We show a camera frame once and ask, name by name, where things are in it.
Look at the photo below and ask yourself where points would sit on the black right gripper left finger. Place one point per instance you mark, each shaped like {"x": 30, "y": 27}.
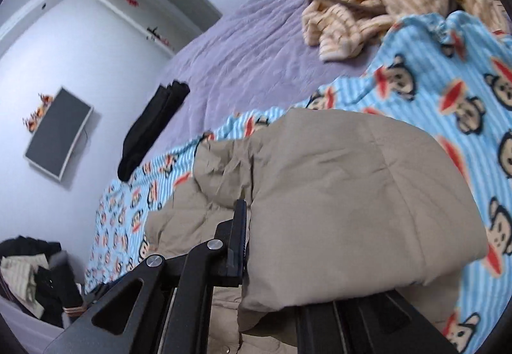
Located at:
{"x": 163, "y": 305}

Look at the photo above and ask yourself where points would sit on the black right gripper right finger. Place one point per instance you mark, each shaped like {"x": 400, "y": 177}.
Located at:
{"x": 383, "y": 323}

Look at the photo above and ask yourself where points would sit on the tan quilted down jacket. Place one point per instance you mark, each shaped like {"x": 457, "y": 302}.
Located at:
{"x": 339, "y": 204}

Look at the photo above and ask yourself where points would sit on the pile of dark clothes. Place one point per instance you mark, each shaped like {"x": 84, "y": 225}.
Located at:
{"x": 36, "y": 276}

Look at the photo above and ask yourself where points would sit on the orange flower decoration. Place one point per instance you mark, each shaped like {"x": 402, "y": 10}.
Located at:
{"x": 31, "y": 123}

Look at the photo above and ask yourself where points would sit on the black folded garment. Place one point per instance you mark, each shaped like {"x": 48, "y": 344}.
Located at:
{"x": 148, "y": 126}

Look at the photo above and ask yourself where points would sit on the blue striped monkey blanket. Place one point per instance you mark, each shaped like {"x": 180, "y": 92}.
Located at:
{"x": 448, "y": 76}

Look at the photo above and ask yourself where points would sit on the purple bed cover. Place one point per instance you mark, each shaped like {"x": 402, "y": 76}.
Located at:
{"x": 253, "y": 58}

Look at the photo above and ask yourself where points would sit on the wall mounted flat television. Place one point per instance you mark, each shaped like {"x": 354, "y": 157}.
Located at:
{"x": 58, "y": 131}

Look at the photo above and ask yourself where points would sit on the white wall shelf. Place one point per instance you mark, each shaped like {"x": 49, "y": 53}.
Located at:
{"x": 169, "y": 24}

